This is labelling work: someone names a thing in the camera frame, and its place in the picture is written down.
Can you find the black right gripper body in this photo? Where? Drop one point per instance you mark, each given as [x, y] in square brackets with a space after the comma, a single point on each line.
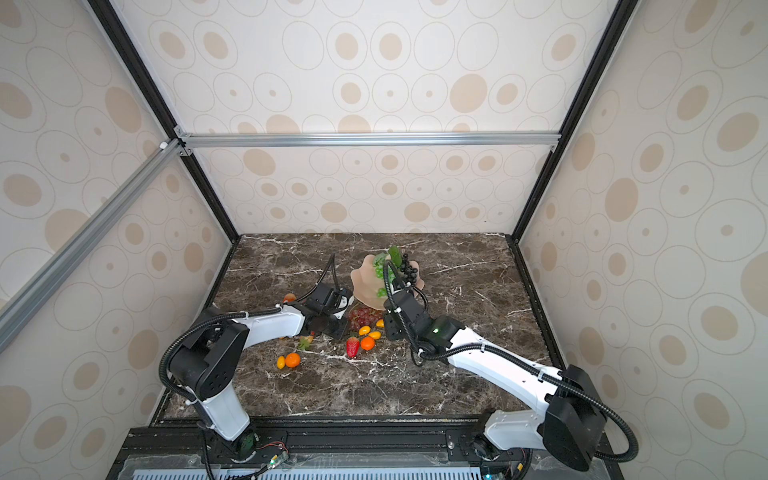
[391, 331]

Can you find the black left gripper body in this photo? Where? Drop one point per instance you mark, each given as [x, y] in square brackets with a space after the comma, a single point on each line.
[333, 327]

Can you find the red fake grape bunch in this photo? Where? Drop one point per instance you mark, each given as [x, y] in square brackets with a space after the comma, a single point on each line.
[364, 316]

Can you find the fake orange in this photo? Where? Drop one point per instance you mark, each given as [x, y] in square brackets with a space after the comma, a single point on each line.
[367, 343]

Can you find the pink scalloped fruit bowl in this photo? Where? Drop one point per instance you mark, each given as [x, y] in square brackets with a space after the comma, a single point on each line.
[368, 282]

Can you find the green fake grape bunch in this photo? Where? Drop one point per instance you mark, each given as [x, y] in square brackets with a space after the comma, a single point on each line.
[386, 264]

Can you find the black fake grape bunch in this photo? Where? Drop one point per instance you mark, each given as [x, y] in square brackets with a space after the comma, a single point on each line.
[408, 271]

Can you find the fake orange near left arm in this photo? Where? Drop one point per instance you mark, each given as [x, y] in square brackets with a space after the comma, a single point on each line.
[292, 360]

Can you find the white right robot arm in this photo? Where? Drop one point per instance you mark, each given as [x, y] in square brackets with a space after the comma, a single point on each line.
[556, 420]

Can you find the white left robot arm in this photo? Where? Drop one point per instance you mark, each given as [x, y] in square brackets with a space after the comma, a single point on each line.
[201, 363]

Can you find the red strawberry with green leaf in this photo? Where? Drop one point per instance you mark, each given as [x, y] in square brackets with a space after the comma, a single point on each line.
[305, 343]

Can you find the silver horizontal aluminium bar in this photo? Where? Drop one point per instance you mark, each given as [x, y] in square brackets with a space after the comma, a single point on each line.
[389, 139]

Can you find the silver diagonal aluminium bar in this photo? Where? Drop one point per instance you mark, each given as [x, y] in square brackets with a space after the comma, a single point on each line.
[38, 290]

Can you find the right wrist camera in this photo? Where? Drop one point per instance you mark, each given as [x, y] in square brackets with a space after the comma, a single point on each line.
[417, 313]

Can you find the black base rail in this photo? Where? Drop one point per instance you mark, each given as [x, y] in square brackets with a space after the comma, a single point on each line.
[340, 448]

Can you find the black vertical frame post left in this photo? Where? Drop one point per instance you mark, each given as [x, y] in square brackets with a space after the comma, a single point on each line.
[118, 36]

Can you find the black vertical frame post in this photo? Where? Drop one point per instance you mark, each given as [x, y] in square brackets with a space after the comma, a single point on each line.
[118, 36]
[606, 46]

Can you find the black vertical frame post right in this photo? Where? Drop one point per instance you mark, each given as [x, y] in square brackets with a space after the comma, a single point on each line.
[606, 46]

